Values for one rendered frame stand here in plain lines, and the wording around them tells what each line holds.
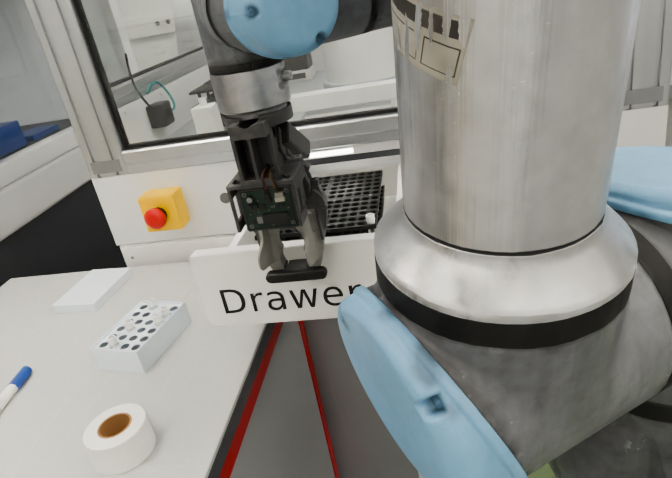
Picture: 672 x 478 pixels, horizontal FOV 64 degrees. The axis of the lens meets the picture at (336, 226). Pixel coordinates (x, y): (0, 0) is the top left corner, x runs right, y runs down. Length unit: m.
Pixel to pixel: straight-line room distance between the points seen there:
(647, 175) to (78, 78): 0.94
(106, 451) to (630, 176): 0.57
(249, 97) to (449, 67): 0.36
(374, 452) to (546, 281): 1.18
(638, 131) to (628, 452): 0.69
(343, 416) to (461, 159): 1.13
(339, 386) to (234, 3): 0.95
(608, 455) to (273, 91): 0.40
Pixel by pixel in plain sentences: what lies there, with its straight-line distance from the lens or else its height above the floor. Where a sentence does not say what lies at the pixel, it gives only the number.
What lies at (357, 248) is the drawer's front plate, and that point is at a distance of 0.65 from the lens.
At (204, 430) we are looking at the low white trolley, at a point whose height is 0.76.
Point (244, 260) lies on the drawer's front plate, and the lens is 0.69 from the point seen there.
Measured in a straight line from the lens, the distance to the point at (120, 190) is 1.12.
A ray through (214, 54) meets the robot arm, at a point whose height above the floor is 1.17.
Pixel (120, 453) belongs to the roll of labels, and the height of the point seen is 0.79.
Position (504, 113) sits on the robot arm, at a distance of 0.19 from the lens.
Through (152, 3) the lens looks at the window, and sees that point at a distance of 1.02.
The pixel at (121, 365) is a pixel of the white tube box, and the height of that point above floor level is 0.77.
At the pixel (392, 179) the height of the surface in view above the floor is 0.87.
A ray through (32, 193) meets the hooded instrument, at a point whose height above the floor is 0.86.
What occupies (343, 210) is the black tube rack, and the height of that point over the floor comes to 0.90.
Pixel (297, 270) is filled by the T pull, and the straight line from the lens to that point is 0.64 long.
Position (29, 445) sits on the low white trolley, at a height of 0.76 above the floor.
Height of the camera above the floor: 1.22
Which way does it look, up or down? 24 degrees down
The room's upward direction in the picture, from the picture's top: 11 degrees counter-clockwise
